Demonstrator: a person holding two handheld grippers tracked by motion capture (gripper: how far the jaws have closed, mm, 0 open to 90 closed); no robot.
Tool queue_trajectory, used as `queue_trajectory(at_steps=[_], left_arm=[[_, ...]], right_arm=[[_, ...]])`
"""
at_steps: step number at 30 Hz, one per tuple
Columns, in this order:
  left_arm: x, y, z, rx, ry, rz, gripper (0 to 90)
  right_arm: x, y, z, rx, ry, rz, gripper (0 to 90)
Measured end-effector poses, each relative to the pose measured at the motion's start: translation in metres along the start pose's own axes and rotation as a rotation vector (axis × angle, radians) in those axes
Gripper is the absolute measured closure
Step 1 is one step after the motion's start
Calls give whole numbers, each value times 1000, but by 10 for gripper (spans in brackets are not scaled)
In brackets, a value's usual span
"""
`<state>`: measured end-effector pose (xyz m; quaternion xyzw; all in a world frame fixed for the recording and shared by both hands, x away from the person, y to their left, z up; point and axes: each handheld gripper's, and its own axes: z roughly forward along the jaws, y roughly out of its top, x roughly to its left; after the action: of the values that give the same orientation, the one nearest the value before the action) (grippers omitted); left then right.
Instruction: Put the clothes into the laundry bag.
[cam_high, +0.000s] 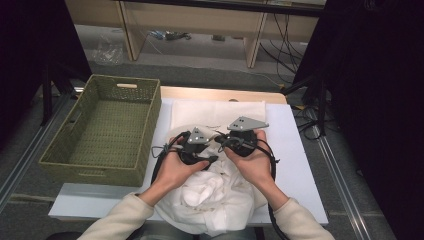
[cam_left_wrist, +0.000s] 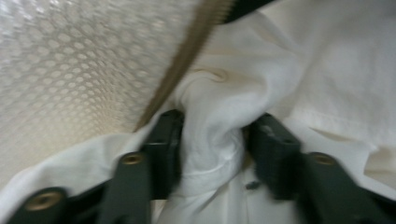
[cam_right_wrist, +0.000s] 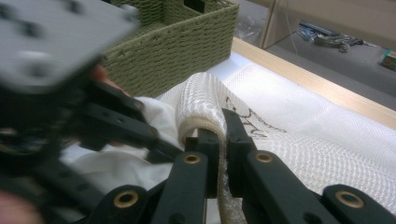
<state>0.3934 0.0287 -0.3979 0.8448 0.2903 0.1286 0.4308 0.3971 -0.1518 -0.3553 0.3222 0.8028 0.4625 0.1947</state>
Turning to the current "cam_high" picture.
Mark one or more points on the cream mesh laundry bag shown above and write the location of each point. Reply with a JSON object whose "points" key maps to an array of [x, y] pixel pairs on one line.
{"points": [[216, 111]]}

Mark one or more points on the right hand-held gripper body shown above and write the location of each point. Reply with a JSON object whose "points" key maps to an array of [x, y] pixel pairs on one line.
{"points": [[245, 140]]}

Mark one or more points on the white garment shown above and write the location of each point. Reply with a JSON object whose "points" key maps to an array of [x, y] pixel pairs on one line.
{"points": [[206, 196]]}

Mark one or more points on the black metal stand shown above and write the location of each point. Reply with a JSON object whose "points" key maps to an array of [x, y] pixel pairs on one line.
{"points": [[46, 96], [320, 106]]}

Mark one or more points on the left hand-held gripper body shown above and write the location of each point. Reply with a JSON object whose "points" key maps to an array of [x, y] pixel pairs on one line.
{"points": [[196, 148]]}

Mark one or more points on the light wooden table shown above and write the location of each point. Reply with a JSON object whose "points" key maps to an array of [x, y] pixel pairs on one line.
{"points": [[216, 93]]}

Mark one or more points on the green woven basket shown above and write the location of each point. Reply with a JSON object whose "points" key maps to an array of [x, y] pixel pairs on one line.
{"points": [[110, 133]]}

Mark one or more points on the person's right hand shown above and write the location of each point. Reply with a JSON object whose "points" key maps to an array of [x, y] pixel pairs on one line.
{"points": [[255, 168]]}

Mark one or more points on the clear plastic bag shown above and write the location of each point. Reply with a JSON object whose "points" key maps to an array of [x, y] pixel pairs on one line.
{"points": [[107, 50]]}

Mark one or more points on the metal floor rail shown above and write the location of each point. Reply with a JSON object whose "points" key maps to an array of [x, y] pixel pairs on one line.
{"points": [[26, 163], [346, 196]]}

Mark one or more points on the white board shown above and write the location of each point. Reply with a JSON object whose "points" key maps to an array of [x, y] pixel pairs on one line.
{"points": [[293, 160]]}

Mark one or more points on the black chair seat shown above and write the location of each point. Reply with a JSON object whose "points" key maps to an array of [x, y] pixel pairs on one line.
{"points": [[61, 236]]}

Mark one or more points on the beige wooden desk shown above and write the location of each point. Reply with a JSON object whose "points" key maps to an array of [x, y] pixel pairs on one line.
{"points": [[193, 20]]}

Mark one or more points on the black curtain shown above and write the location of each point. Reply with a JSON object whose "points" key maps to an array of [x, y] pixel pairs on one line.
{"points": [[376, 100], [30, 50]]}

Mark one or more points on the person's left hand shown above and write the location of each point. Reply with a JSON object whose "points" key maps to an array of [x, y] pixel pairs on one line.
{"points": [[173, 173]]}

